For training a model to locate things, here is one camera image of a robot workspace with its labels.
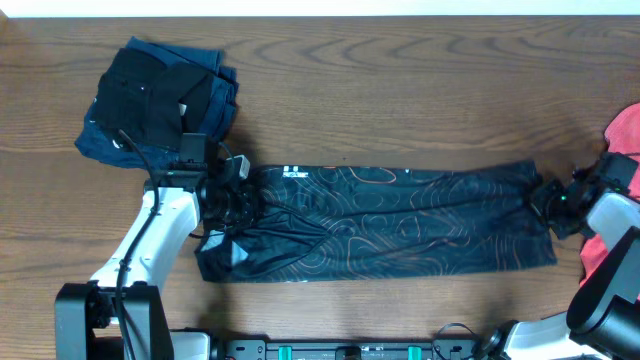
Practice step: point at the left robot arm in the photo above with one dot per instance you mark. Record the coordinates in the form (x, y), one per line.
(118, 313)

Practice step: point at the black shirt with orange lines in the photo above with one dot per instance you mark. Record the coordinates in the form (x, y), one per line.
(356, 223)

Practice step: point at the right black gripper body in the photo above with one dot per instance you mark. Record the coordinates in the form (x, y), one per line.
(552, 203)

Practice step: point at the red shirt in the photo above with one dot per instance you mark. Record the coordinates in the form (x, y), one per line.
(619, 169)

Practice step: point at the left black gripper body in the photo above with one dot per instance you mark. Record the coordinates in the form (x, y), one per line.
(233, 210)

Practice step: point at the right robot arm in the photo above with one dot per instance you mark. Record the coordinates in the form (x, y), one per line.
(602, 321)

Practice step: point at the folded navy blue garment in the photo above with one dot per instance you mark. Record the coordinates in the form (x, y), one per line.
(123, 152)

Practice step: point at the folded black garment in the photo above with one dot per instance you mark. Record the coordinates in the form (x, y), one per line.
(154, 103)

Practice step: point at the black mounting rail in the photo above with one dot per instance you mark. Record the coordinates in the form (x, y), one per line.
(440, 349)

